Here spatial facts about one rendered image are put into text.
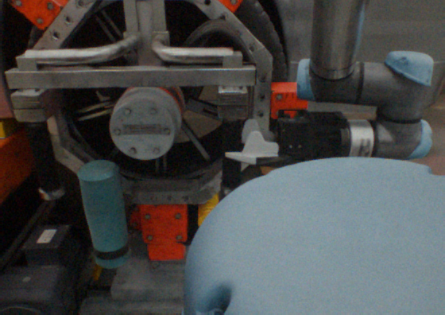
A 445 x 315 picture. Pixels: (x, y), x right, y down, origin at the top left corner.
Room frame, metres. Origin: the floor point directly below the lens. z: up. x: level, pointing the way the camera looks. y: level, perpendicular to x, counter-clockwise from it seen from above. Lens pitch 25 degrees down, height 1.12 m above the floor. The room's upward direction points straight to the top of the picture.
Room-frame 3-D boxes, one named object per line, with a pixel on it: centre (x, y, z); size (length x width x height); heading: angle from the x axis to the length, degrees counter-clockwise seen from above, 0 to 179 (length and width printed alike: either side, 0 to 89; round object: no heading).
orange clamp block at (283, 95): (0.83, -0.15, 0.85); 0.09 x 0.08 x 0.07; 92
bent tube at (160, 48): (0.70, 0.06, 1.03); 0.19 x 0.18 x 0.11; 2
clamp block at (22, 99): (0.60, 0.33, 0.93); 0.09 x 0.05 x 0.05; 2
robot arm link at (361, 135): (0.59, -0.23, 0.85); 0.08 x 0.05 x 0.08; 2
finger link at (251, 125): (0.61, -0.05, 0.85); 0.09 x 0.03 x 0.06; 84
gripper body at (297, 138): (0.59, -0.15, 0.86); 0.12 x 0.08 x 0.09; 92
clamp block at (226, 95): (0.62, -0.01, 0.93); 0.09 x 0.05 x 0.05; 2
